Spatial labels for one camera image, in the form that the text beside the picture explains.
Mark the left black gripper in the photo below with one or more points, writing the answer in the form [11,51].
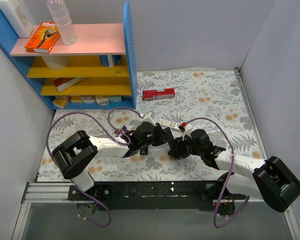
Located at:
[159,135]

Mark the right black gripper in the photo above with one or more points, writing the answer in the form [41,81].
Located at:
[180,146]

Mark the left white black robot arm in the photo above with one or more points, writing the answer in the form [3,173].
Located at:
[74,155]

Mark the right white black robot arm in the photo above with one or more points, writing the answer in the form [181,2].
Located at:
[267,179]

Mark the white air conditioner remote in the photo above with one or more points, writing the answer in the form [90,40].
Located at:
[169,124]

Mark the black slim remote control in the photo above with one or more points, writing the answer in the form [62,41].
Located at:
[144,151]

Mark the red rectangular box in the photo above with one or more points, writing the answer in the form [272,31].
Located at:
[154,94]

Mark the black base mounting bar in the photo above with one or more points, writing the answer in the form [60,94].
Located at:
[151,195]

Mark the floral patterned table mat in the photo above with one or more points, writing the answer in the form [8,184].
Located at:
[211,100]

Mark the blue white small box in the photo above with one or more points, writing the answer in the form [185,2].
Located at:
[115,98]

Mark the white red small box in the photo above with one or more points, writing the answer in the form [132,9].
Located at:
[102,100]

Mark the blue multicolour shelf unit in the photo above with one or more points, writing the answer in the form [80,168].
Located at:
[93,40]

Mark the yellow white small box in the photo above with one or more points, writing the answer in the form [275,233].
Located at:
[76,99]

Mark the orange yellow small box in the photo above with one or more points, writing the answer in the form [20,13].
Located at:
[61,101]

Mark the red white flat box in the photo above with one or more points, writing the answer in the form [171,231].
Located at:
[63,83]

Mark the white cylinder container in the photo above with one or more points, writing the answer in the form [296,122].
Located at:
[56,63]

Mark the orange razor box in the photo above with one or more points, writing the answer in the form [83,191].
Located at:
[43,39]

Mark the clear plastic water bottle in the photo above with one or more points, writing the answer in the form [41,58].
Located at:
[61,16]

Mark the white plastic bottle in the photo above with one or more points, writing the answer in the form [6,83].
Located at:
[18,17]

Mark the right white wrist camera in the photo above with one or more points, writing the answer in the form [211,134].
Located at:
[186,129]

